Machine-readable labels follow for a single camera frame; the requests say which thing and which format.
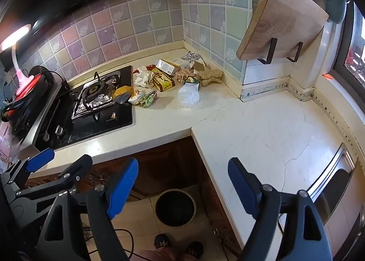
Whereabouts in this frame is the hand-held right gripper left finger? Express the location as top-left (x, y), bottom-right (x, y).
top-left (36, 157), bottom-right (139, 261)

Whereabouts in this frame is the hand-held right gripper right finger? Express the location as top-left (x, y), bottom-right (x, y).
top-left (227, 157), bottom-right (334, 261)

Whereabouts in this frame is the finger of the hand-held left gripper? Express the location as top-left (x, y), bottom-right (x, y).
top-left (0, 148), bottom-right (55, 193)
top-left (17, 154), bottom-right (93, 201)

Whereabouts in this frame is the round dark trash can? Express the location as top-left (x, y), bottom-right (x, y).
top-left (155, 189), bottom-right (197, 228)

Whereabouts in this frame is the white tissue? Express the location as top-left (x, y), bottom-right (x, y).
top-left (134, 70), bottom-right (156, 89)

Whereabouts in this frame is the beige loofah sponge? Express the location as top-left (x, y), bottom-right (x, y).
top-left (197, 68), bottom-right (224, 87)

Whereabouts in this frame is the silver foil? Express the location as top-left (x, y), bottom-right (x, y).
top-left (181, 52), bottom-right (201, 63)

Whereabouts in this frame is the stainless steel box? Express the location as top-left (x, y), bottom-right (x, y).
top-left (0, 78), bottom-right (72, 161)

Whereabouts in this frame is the black glass gas stove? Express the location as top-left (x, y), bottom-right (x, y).
top-left (34, 65), bottom-right (134, 151)

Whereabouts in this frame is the black shoe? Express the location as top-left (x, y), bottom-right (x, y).
top-left (154, 234), bottom-right (171, 250)
top-left (185, 241), bottom-right (204, 260)

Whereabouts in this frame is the aluminium foil burner liner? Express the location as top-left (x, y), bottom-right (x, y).
top-left (71, 75), bottom-right (122, 120)

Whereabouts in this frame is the black stove burner grate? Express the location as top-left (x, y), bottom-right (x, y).
top-left (77, 72), bottom-right (116, 102)

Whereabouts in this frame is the white crumpled wrapper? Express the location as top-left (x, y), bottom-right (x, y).
top-left (128, 90), bottom-right (144, 105)

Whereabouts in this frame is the green white snack packet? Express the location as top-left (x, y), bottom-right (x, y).
top-left (140, 90), bottom-right (159, 108)

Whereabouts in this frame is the stainless steel sink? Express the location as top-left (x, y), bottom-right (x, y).
top-left (278, 142), bottom-right (365, 261)

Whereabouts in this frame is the yellow snack bag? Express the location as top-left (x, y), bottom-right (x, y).
top-left (113, 85), bottom-right (134, 104)

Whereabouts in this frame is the clear plastic bag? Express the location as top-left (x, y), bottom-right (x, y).
top-left (177, 84), bottom-right (200, 109)

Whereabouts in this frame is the yellow brown box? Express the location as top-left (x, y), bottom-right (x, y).
top-left (150, 67), bottom-right (176, 92)

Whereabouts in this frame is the white green plastic bag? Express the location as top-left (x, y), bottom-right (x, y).
top-left (182, 77), bottom-right (201, 90)

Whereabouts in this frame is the red snack wrapper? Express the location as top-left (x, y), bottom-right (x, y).
top-left (134, 65), bottom-right (156, 74)

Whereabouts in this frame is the pink gooseneck lamp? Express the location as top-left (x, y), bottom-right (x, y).
top-left (0, 24), bottom-right (37, 97)

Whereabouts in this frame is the pink wrapper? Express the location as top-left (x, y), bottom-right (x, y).
top-left (175, 70), bottom-right (194, 86)

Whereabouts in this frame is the white box with yellow edge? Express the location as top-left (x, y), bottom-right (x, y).
top-left (155, 59), bottom-right (181, 74)

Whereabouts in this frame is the white open cardboard box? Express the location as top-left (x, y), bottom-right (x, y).
top-left (190, 60), bottom-right (210, 74)

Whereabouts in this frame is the wooden cutting board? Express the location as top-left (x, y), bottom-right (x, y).
top-left (236, 0), bottom-right (330, 62)

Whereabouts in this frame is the teal green cloth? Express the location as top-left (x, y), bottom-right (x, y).
top-left (325, 0), bottom-right (347, 24)

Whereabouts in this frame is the black floor cable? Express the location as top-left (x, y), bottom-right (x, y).
top-left (81, 221), bottom-right (146, 261)

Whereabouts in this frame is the black red cable reel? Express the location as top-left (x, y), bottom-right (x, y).
top-left (1, 65), bottom-right (70, 124)

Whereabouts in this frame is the dark window frame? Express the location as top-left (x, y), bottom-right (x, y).
top-left (332, 1), bottom-right (365, 96)

